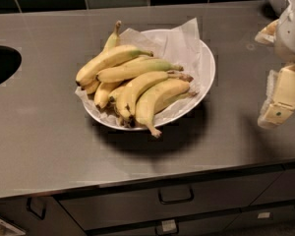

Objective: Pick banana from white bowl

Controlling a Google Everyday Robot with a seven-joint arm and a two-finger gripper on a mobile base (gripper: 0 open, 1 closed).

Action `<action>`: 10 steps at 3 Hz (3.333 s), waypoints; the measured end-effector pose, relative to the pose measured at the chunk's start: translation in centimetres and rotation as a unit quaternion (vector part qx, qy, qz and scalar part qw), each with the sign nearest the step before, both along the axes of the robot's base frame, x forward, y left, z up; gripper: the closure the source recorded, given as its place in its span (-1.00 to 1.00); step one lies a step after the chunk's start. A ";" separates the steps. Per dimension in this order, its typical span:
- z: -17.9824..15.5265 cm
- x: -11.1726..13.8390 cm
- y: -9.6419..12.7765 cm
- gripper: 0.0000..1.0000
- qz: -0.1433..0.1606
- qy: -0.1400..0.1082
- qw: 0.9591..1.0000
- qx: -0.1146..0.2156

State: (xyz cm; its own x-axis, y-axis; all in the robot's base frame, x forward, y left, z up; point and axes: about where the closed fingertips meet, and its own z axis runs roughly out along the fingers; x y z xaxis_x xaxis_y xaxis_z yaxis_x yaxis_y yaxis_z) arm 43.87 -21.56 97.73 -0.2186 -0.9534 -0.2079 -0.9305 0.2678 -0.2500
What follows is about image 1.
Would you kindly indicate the right drawer front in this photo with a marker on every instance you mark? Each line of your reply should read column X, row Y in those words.
column 282, row 189

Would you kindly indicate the small banana lower left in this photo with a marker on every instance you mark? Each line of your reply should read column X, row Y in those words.
column 101, row 96

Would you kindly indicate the rear upright banana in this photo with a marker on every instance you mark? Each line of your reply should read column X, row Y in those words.
column 113, row 38

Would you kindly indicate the middle drawer with handle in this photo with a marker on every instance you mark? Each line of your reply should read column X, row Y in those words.
column 94, row 212

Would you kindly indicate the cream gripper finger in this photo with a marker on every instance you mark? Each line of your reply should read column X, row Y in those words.
column 280, row 97
column 266, row 35

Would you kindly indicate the short banana under pile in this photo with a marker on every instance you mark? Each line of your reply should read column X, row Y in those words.
column 114, row 94

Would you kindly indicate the white bowl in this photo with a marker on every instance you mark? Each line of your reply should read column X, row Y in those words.
column 205, row 69

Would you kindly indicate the left cabinet door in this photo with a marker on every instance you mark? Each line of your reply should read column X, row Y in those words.
column 41, row 216

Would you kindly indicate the white paper liner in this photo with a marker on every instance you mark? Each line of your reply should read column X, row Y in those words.
column 180, row 43

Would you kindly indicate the lower drawer with label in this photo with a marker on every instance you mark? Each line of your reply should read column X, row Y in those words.
column 170, row 227

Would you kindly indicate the dark round sink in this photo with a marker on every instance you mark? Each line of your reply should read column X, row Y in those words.
column 10, row 62

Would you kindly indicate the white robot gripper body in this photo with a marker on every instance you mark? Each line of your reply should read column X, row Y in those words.
column 292, row 29

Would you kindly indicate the lower right drawer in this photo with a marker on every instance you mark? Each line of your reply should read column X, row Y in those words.
column 263, row 217

